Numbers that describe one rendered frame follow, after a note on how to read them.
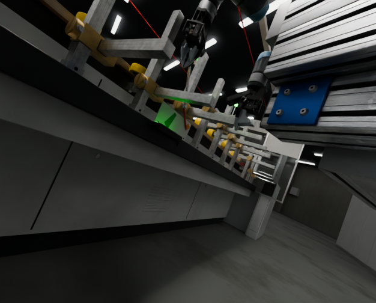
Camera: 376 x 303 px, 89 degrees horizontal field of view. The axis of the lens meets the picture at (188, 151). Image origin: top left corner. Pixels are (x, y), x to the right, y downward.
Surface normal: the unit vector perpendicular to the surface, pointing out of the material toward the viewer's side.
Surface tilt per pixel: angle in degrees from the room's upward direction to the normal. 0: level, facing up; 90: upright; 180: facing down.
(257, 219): 90
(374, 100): 90
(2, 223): 90
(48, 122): 90
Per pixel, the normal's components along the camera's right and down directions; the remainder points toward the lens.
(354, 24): -0.78, -0.37
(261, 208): -0.47, -0.26
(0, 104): 0.79, 0.29
